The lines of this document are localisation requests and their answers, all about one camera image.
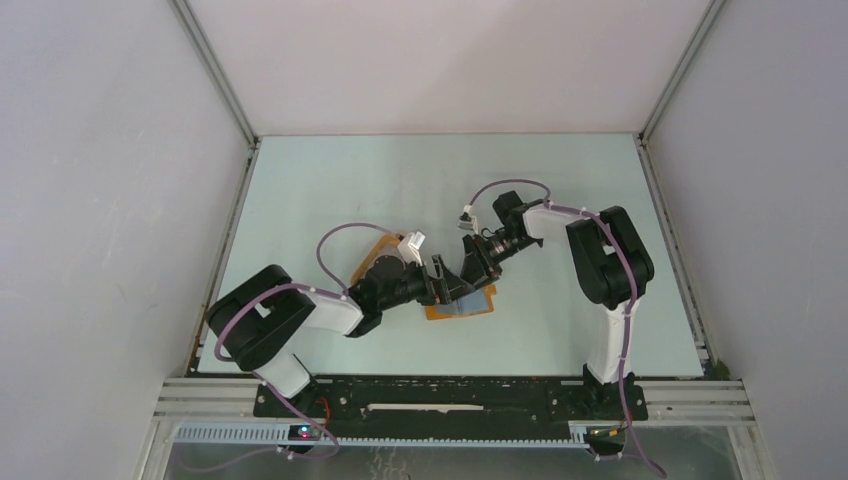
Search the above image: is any beige oval plastic tray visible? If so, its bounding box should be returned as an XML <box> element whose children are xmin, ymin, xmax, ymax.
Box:
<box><xmin>349</xmin><ymin>234</ymin><xmax>405</xmax><ymax>286</ymax></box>

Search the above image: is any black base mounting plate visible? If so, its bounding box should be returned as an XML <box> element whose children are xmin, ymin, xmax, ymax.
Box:
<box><xmin>291</xmin><ymin>373</ymin><xmax>649</xmax><ymax>440</ymax></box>

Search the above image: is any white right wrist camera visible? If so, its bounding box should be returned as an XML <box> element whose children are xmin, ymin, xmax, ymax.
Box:
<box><xmin>457</xmin><ymin>204</ymin><xmax>480</xmax><ymax>234</ymax></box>

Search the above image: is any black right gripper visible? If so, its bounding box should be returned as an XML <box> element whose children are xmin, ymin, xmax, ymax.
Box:
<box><xmin>460</xmin><ymin>230</ymin><xmax>537</xmax><ymax>291</ymax></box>

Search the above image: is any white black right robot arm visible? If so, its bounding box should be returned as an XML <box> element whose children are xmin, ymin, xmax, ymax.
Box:
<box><xmin>458</xmin><ymin>191</ymin><xmax>655</xmax><ymax>418</ymax></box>

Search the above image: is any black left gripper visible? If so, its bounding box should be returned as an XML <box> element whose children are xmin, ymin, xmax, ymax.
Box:
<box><xmin>379</xmin><ymin>254</ymin><xmax>474</xmax><ymax>312</ymax></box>

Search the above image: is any white slotted cable duct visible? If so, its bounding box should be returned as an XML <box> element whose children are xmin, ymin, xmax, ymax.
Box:
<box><xmin>173</xmin><ymin>422</ymin><xmax>588</xmax><ymax>448</ymax></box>

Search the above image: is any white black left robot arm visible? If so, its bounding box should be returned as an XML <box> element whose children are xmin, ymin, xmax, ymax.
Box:
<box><xmin>205</xmin><ymin>255</ymin><xmax>477</xmax><ymax>417</ymax></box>

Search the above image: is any orange leather card holder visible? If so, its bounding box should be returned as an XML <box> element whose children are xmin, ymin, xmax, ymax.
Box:
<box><xmin>425</xmin><ymin>284</ymin><xmax>497</xmax><ymax>321</ymax></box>

